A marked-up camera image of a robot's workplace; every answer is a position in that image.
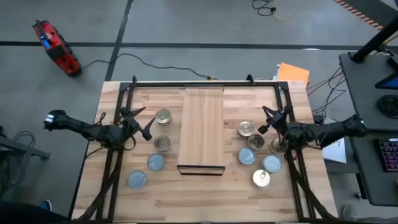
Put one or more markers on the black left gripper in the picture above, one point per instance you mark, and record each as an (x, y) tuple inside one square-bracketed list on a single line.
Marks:
[(130, 127)]

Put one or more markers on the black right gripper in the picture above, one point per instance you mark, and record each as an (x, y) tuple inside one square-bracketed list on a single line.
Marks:
[(283, 125)]

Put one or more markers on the silver-lid teal-label can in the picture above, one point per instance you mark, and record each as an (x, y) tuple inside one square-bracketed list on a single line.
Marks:
[(155, 162), (271, 163), (137, 179)]

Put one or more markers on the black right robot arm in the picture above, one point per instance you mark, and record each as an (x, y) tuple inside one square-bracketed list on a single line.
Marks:
[(326, 127)]

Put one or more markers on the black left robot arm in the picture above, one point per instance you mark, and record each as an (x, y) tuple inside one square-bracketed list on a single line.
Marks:
[(93, 130)]

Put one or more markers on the orange paper folder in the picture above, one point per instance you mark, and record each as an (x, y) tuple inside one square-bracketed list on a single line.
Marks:
[(293, 74)]

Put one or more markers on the white paper sheet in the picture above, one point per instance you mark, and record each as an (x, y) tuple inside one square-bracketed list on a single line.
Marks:
[(337, 152)]

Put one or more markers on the black desk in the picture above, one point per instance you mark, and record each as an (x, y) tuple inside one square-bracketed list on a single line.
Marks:
[(360, 93)]

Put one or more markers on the grey metal stand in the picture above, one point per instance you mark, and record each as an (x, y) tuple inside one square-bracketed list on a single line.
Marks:
[(28, 149)]

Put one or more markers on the black keyboard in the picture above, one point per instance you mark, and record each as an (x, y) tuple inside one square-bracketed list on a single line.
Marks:
[(388, 155)]

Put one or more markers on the tablet with blue screen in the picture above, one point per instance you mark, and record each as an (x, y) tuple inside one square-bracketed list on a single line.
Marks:
[(390, 83)]

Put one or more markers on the black metal pole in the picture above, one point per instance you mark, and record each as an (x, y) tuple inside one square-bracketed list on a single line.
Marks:
[(373, 43)]

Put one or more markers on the person's shoe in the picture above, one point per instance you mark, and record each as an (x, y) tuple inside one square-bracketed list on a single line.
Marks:
[(45, 204)]

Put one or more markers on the person's leg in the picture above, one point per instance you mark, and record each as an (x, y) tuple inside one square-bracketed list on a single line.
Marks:
[(25, 214)]

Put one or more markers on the wooden shelf with black frame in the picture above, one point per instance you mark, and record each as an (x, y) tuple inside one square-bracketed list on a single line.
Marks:
[(202, 130)]

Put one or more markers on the black aluminium rig frame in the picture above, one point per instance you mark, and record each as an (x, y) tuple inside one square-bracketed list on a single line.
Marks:
[(202, 84)]

